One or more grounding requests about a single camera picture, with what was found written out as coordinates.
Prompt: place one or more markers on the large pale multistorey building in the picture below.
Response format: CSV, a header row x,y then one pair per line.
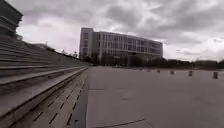
x,y
116,43

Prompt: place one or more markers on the wide grey stone steps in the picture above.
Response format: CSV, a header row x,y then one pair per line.
x,y
20,56

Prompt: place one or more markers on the row of bollards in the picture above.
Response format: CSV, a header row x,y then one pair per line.
x,y
215,75

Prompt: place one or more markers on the row of trees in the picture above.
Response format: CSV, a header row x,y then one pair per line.
x,y
200,64

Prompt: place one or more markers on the grey paved plaza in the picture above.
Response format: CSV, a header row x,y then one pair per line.
x,y
150,100

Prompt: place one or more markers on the dark building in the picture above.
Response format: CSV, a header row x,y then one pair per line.
x,y
8,16

